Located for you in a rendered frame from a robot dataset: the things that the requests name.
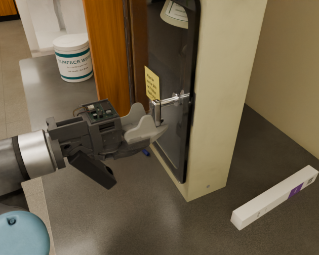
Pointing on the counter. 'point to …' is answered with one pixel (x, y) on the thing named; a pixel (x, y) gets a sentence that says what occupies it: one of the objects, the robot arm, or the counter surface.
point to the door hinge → (126, 48)
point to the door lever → (156, 110)
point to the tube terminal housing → (219, 90)
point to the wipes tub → (73, 57)
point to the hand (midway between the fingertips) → (159, 127)
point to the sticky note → (152, 84)
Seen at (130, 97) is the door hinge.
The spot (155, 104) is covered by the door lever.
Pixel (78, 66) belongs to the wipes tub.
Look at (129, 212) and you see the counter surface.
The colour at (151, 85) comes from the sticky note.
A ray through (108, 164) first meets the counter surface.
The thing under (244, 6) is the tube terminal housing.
